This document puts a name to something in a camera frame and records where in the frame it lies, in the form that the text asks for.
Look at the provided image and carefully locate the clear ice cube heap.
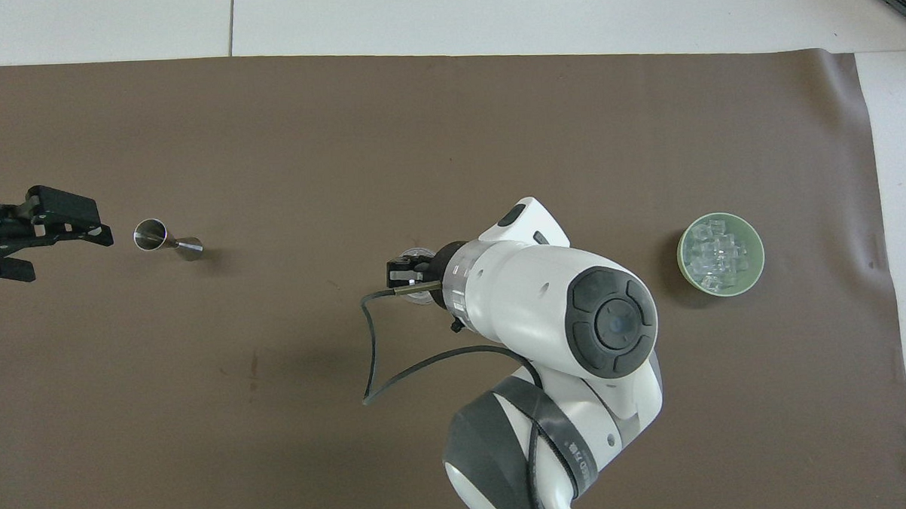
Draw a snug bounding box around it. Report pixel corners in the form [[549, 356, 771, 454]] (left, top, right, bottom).
[[684, 218, 753, 288]]

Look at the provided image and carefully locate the green bowl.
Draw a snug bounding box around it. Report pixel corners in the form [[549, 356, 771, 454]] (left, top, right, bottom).
[[676, 211, 767, 300]]

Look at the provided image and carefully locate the clear drinking glass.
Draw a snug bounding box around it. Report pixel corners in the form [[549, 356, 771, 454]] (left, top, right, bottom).
[[395, 245, 447, 308]]

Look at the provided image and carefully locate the steel double-cone jigger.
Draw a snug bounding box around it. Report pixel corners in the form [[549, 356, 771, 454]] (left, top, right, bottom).
[[133, 217, 206, 264]]

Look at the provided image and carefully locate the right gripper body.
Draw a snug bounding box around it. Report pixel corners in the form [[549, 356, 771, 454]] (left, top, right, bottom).
[[386, 240, 469, 313]]

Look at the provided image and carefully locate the black cable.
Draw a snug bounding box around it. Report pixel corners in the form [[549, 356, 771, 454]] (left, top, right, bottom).
[[358, 276, 554, 509]]

